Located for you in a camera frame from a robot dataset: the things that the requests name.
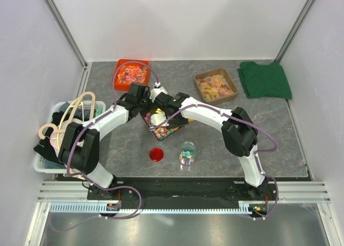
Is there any star candy tin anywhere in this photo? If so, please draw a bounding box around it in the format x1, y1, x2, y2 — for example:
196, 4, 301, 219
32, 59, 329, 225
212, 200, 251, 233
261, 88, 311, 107
142, 108, 190, 141

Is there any orange candy box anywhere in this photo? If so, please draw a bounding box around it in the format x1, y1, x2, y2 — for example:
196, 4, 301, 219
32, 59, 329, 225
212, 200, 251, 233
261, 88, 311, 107
112, 59, 151, 91

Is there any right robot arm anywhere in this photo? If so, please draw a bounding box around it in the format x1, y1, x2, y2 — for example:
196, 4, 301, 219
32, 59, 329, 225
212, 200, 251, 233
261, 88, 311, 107
152, 92, 268, 200

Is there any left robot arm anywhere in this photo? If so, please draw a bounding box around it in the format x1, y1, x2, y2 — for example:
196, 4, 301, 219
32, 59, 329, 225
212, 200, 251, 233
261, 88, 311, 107
58, 83, 152, 199

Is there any brown gummy candy box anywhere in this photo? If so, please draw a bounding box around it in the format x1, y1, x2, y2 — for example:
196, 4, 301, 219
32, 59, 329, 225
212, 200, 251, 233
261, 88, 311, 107
194, 68, 238, 105

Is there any red jar lid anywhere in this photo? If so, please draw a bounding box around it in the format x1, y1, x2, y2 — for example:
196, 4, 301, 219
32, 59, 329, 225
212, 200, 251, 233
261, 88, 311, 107
149, 148, 164, 162

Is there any clear glass jar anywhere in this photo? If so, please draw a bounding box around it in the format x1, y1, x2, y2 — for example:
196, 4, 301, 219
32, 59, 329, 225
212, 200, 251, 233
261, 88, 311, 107
179, 141, 196, 171

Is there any beige clothes hanger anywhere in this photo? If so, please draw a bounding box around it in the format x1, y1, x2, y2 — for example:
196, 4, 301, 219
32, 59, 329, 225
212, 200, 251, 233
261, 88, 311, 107
37, 91, 96, 180

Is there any green folded cloth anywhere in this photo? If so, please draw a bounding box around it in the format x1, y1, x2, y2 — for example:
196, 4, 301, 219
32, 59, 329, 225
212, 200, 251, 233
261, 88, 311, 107
238, 61, 292, 100

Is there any white laundry basket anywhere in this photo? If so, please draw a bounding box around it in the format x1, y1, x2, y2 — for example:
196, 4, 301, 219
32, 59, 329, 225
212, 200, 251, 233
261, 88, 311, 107
33, 100, 106, 174

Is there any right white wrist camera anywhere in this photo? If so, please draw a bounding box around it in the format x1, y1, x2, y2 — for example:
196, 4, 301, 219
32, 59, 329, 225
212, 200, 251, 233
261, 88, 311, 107
150, 113, 169, 127

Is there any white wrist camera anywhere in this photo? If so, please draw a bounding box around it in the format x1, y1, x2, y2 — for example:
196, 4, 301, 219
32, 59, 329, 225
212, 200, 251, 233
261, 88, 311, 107
150, 82, 168, 101
150, 113, 169, 127

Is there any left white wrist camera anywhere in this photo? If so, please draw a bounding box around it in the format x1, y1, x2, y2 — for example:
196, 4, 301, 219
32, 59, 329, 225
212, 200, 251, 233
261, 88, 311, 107
150, 82, 168, 101

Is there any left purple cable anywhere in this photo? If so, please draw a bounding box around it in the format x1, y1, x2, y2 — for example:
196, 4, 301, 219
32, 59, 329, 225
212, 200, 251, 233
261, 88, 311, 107
48, 61, 161, 232

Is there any purple cable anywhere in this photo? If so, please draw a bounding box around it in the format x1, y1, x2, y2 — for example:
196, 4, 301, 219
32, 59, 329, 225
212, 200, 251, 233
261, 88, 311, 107
48, 61, 161, 232
149, 104, 281, 221

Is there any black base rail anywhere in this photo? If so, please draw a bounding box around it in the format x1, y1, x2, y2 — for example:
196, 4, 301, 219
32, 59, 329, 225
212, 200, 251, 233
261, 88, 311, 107
87, 177, 278, 208

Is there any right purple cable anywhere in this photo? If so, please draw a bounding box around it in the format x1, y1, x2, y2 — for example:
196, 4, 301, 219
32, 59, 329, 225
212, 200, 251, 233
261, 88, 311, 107
149, 104, 281, 221

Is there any white cable duct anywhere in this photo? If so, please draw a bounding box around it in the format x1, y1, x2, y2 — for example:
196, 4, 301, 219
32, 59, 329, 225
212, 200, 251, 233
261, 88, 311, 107
49, 202, 259, 214

